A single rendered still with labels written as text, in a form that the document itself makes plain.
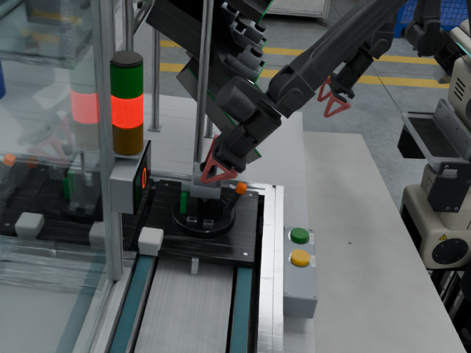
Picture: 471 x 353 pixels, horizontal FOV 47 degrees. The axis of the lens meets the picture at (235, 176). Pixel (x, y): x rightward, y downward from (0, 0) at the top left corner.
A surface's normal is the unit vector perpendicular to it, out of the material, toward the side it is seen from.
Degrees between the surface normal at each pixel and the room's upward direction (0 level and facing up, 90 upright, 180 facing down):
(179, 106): 0
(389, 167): 0
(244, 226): 0
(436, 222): 8
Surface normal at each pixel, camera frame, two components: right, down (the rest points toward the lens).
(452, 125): -0.99, -0.04
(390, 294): 0.10, -0.80
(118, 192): -0.07, 0.58
